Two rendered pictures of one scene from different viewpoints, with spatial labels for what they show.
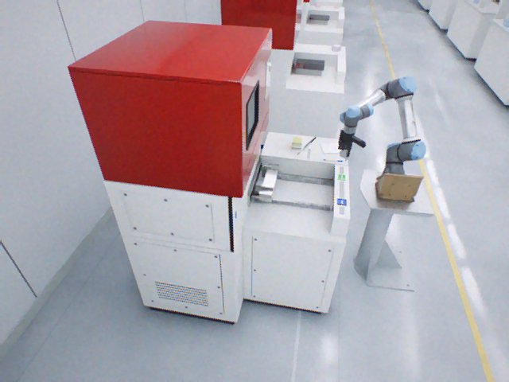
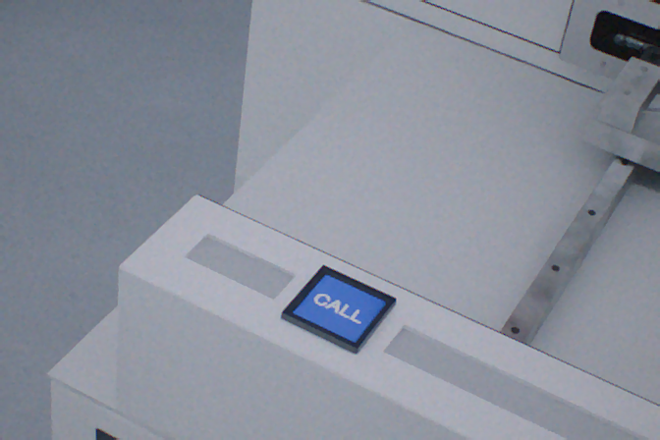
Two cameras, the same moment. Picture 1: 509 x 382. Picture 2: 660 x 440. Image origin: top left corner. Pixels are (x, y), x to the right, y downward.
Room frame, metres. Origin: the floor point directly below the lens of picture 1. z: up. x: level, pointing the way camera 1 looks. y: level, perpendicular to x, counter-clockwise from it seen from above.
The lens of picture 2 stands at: (1.74, -1.15, 1.56)
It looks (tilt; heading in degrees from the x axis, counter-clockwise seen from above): 40 degrees down; 103
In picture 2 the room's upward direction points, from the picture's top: 9 degrees clockwise
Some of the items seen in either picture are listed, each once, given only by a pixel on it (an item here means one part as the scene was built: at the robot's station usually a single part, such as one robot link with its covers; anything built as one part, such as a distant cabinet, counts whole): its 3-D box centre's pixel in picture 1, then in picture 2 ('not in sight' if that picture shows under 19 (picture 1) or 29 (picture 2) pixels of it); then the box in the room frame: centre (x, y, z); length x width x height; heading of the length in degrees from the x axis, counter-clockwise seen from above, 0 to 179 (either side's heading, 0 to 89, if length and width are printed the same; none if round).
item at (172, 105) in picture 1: (191, 101); not in sight; (1.78, 0.35, 1.52); 0.81 x 0.75 x 0.59; 170
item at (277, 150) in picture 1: (305, 155); not in sight; (2.24, -0.38, 0.89); 0.62 x 0.35 x 0.14; 80
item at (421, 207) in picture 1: (390, 196); not in sight; (1.93, -0.97, 0.75); 0.45 x 0.44 x 0.13; 83
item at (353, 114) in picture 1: (352, 115); not in sight; (1.88, -0.57, 1.40); 0.09 x 0.08 x 0.11; 125
